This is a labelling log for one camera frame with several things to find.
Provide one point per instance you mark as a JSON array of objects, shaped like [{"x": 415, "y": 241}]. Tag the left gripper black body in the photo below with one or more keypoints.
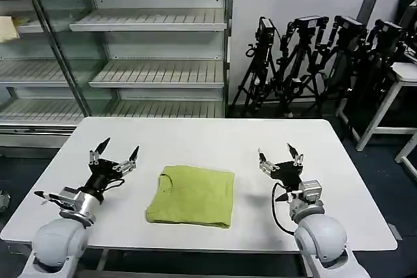
[{"x": 102, "y": 172}]

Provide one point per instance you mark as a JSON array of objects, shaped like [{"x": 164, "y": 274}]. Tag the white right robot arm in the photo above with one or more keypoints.
[{"x": 321, "y": 235}]

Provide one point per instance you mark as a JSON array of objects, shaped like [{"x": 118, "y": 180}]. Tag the black monitor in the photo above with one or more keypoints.
[{"x": 410, "y": 11}]

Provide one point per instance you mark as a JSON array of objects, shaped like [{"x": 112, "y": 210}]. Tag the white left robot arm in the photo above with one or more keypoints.
[{"x": 58, "y": 239}]

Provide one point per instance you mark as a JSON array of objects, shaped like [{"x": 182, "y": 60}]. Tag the pale yellow paper sheet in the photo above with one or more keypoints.
[{"x": 8, "y": 29}]

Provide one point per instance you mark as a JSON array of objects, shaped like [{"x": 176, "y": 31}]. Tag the yellow-green shirt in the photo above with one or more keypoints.
[{"x": 195, "y": 193}]

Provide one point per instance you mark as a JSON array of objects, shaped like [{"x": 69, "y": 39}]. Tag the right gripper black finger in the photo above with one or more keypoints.
[
  {"x": 264, "y": 164},
  {"x": 298, "y": 159}
]

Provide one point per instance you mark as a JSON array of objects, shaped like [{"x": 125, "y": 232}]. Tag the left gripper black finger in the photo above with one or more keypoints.
[
  {"x": 130, "y": 161},
  {"x": 97, "y": 154}
]

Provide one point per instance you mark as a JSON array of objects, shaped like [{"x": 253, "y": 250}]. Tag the white open shelf rack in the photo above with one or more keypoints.
[{"x": 156, "y": 73}]

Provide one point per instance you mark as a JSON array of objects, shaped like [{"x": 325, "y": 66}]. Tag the white side table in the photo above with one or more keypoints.
[{"x": 405, "y": 71}]

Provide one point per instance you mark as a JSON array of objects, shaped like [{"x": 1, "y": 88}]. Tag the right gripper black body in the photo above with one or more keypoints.
[{"x": 288, "y": 174}]

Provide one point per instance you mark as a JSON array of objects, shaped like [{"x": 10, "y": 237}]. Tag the grey metal door frame bar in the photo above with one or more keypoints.
[{"x": 58, "y": 47}]

